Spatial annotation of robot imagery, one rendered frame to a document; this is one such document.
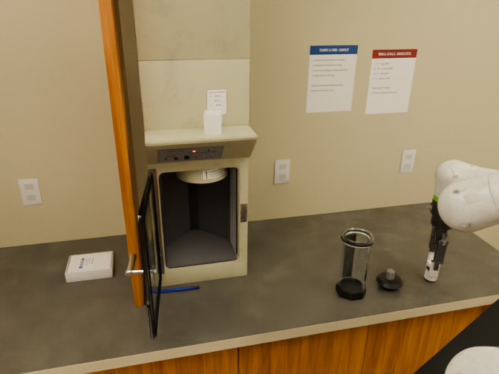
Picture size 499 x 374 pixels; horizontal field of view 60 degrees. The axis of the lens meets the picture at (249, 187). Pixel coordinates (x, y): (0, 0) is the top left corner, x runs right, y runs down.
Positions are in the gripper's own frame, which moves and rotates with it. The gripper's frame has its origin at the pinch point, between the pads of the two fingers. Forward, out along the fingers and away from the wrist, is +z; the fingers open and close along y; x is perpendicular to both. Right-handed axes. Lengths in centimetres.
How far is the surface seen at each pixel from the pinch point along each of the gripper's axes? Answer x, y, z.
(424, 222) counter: 6.0, -44.5, 6.0
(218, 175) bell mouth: -76, 12, -33
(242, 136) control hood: -66, 23, -51
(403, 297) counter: -11.0, 12.6, 6.1
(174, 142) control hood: -83, 31, -50
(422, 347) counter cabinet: -0.7, 11.4, 28.1
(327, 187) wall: -39, -48, -6
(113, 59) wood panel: -97, 34, -72
